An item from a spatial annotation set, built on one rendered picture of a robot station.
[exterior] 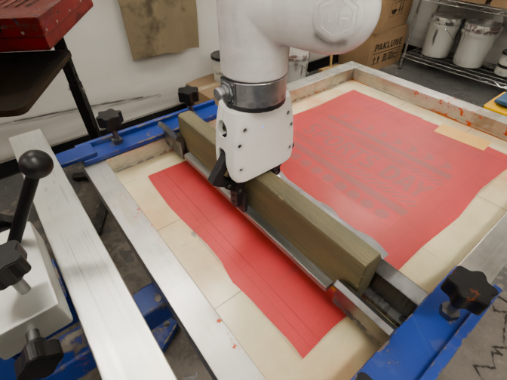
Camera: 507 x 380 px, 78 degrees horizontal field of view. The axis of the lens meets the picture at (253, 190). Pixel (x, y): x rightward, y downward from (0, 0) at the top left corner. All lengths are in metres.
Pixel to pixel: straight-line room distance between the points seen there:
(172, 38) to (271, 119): 2.17
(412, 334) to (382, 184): 0.30
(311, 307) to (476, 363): 1.28
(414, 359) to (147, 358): 0.26
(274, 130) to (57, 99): 2.15
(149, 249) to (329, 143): 0.43
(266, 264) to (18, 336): 0.28
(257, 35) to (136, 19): 2.10
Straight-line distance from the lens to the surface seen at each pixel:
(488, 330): 1.76
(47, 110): 2.48
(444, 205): 0.63
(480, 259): 0.52
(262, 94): 0.35
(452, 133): 0.84
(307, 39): 0.32
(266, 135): 0.39
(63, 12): 1.35
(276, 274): 0.45
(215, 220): 0.52
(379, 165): 0.67
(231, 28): 0.33
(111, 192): 0.56
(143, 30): 2.43
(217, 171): 0.40
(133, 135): 0.67
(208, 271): 0.46
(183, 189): 0.58
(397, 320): 0.42
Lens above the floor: 1.33
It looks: 42 degrees down
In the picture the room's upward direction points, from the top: straight up
